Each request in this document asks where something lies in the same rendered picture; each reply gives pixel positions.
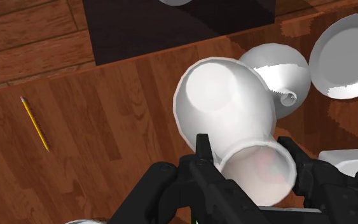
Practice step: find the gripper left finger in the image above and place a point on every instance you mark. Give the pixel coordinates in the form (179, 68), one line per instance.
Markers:
(178, 189)

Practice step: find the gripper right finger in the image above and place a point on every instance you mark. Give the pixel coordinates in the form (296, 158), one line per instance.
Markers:
(336, 192)

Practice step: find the white wide-necked vase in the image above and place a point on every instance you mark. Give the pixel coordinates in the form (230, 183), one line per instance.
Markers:
(228, 105)

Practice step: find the white box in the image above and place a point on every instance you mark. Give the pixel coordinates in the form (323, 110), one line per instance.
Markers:
(349, 159)

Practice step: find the white round object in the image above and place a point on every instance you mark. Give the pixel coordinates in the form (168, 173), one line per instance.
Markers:
(85, 222)

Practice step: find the white bowl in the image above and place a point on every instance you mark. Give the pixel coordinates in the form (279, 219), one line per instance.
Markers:
(343, 56)

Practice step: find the yellow pencil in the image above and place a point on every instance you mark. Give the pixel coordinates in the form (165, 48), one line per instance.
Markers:
(35, 123)

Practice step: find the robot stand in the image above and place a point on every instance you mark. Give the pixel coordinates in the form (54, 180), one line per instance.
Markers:
(166, 31)

